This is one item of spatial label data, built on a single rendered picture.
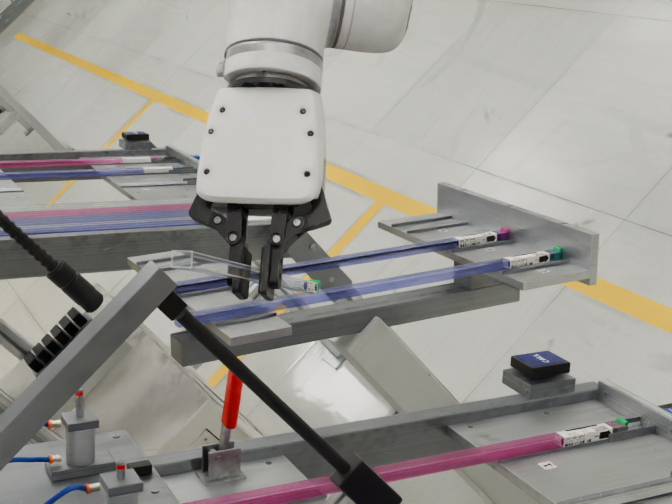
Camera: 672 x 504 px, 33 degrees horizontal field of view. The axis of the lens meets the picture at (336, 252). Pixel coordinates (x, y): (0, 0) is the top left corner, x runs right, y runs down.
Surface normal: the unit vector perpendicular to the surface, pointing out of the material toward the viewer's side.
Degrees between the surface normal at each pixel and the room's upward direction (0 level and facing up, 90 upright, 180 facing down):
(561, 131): 0
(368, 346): 90
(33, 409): 90
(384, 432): 90
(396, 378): 90
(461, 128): 0
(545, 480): 44
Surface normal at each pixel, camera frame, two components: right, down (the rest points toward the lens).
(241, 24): -0.63, -0.22
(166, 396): -0.58, -0.64
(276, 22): 0.09, -0.22
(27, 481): 0.04, -0.96
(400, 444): 0.45, 0.26
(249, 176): -0.13, -0.26
